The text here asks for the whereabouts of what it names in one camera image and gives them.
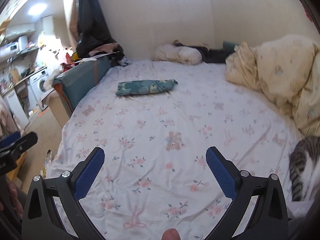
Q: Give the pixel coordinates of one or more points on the dark clothes pile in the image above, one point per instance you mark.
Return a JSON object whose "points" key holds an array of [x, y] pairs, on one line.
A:
{"points": [[90, 32]]}

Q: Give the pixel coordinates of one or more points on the cream yellow duvet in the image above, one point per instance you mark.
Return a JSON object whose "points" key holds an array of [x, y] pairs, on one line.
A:
{"points": [[287, 72]]}

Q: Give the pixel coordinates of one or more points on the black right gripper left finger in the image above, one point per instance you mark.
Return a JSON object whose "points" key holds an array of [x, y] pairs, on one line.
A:
{"points": [[41, 219]]}

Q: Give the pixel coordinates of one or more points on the beige cabinet beside bed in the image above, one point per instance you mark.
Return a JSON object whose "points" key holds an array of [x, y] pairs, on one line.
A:
{"points": [[52, 99]]}

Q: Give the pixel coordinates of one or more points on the teal yellow leaf-print shorts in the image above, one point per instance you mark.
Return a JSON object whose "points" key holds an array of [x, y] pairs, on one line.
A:
{"points": [[143, 87]]}

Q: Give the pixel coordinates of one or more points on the person's left hand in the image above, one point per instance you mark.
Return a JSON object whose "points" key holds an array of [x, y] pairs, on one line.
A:
{"points": [[13, 193]]}

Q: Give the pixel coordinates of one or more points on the cream white pillow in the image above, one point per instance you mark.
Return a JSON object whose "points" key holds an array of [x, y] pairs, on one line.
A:
{"points": [[183, 54]]}

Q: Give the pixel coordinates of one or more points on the white washing machine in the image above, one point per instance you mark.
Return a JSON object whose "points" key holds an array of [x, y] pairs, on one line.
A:
{"points": [[36, 82]]}

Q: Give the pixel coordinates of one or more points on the black garment by wall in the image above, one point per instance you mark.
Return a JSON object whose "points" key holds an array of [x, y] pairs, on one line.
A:
{"points": [[209, 55]]}

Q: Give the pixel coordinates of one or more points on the grey white tabby cat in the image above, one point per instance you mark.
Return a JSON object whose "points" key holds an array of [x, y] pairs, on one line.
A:
{"points": [[304, 169]]}

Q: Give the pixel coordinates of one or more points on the person's right hand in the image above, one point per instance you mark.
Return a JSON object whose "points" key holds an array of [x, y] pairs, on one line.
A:
{"points": [[171, 234]]}

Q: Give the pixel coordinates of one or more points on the white floral bed sheet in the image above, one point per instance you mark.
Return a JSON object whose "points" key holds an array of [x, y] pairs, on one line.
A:
{"points": [[155, 175]]}

